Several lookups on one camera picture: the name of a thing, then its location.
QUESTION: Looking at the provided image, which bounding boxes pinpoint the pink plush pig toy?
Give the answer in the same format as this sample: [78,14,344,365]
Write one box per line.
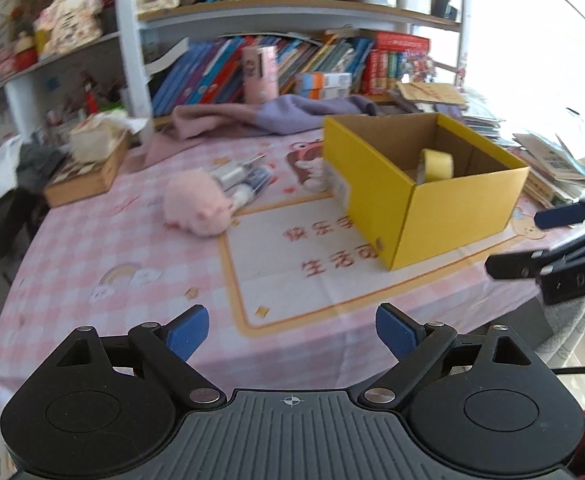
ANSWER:
[163,169,234,237]

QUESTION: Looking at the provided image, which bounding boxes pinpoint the blue white tube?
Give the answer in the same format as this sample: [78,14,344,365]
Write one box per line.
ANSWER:
[230,166,273,212]

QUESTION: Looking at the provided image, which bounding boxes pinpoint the stack of magazines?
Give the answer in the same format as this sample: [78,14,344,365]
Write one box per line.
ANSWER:
[461,105,585,208]

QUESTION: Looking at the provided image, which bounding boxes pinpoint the yellow tape roll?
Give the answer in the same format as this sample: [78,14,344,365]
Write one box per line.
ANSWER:
[417,148,454,184]

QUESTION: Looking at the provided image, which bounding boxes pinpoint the yellow cardboard box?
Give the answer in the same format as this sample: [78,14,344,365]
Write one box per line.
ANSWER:
[323,113,529,270]

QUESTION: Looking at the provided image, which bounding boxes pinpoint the wooden chess box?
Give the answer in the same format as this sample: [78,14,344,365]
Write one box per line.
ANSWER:
[44,133,130,208]

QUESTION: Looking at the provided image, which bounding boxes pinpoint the brown paper envelope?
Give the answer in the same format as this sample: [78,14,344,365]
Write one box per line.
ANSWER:
[396,82,468,108]

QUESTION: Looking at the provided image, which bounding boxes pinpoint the cream tissue pack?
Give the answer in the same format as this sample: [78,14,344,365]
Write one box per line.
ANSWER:
[69,108,148,164]

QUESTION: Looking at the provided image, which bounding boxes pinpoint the red book box set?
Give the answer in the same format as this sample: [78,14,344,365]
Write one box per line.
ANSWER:
[358,29,430,96]

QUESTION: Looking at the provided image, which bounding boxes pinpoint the pink purple cloth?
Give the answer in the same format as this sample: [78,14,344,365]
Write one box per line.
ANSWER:
[142,94,378,169]

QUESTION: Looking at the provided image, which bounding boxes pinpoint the orange blue white box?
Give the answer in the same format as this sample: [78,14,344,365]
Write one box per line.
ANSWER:
[294,72,352,100]

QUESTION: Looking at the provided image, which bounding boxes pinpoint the pink cylindrical container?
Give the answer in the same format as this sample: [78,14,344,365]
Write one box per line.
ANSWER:
[242,46,279,105]

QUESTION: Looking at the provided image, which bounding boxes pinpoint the white bookshelf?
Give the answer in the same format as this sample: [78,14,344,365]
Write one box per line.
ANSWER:
[0,0,473,146]

